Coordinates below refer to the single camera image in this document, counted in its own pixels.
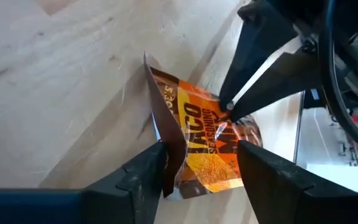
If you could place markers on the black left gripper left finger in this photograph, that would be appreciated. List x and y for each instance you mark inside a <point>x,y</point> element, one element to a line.
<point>104,202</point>

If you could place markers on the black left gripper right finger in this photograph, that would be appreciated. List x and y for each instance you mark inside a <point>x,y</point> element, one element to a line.
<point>291,199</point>

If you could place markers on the orange taco mix packet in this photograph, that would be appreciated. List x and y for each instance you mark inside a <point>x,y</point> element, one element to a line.
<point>204,140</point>

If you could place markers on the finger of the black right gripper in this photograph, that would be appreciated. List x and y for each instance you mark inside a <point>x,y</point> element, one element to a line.
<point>253,53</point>
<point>278,84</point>

